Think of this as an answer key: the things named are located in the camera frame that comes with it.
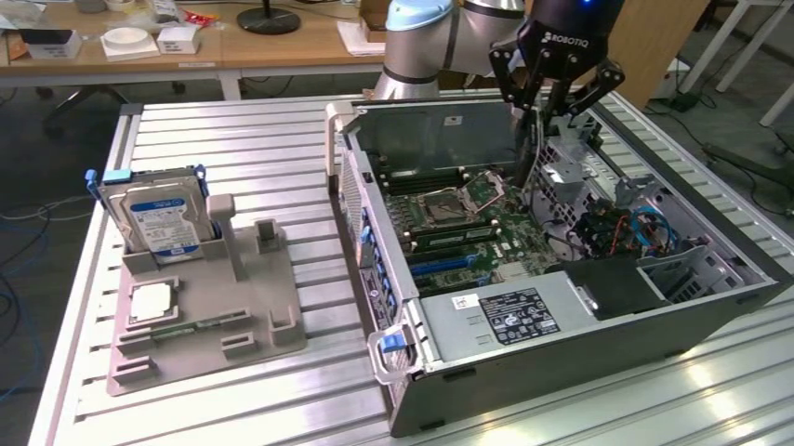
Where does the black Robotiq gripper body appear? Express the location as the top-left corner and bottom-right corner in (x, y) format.
(518, 0), (626, 85)

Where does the graphics card with metal bracket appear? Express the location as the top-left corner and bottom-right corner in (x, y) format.
(509, 92), (552, 191)

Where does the blue expansion slot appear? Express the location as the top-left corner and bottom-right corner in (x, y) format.
(409, 253), (473, 278)

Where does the wooden cabinet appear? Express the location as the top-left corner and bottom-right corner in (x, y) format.
(530, 0), (713, 108)

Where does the perforated metal drive cage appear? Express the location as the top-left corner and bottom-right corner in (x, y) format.
(533, 109), (628, 205)

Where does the metal socket cover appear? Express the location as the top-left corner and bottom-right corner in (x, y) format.
(458, 169), (510, 201)

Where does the brown cardboard box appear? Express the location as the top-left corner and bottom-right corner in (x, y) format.
(359, 0), (393, 46)

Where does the white paper stack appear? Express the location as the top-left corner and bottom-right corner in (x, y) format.
(337, 20), (387, 57)

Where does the CPU socket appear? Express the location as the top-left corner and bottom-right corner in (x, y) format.
(418, 188), (477, 224)

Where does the green motherboard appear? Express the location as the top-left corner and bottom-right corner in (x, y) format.
(371, 157), (560, 298)

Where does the green RAM stick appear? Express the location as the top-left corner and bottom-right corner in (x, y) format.
(409, 225), (502, 250)
(149, 318), (241, 338)

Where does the black round lamp base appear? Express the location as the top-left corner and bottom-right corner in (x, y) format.
(237, 0), (305, 34)

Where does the grey metal disk bay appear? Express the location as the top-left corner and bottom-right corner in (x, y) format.
(636, 239), (746, 306)

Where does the wooden desk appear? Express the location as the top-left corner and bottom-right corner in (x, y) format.
(0, 0), (560, 101)

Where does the white labelled box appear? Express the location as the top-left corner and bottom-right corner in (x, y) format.
(155, 25), (203, 56)

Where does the grey power supply unit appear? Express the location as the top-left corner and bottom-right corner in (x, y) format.
(418, 271), (601, 363)

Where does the open black PC case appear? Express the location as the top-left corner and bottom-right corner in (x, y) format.
(326, 90), (794, 438)

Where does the white round part on box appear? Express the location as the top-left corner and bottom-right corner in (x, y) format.
(99, 26), (162, 62)

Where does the grey printed parts rack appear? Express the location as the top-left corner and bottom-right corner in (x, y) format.
(102, 192), (309, 396)

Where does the white box with black lid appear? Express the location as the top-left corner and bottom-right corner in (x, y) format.
(18, 28), (83, 60)

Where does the silver CPU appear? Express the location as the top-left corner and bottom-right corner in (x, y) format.
(129, 282), (175, 321)

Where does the white table frame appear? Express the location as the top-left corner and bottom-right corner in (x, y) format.
(680, 0), (794, 126)

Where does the blue wire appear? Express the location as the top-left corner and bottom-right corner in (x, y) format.
(629, 206), (681, 255)

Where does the hard disk with blue bracket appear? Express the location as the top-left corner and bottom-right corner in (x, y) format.
(83, 164), (222, 259)

